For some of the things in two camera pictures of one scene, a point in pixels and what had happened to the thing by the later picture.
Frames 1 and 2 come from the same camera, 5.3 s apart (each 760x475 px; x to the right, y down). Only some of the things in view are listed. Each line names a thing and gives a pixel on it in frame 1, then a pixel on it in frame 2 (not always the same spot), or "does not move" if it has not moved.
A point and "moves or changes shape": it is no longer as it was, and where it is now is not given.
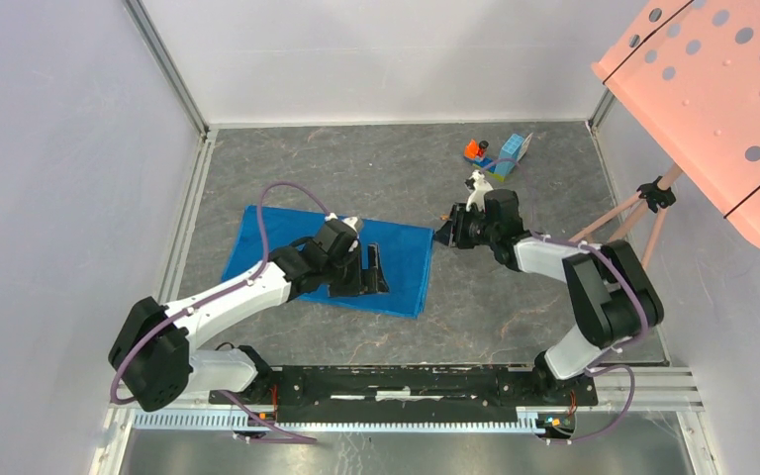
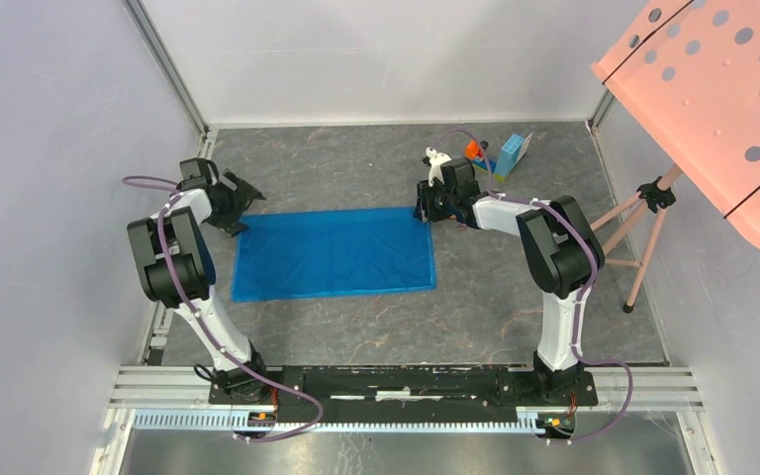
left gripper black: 357,286 -> 242,196
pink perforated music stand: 715,85 does not move
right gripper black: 458,218 -> 424,210
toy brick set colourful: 512,150 does not move
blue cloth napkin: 405,251 moves or changes shape
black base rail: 332,394 does not move
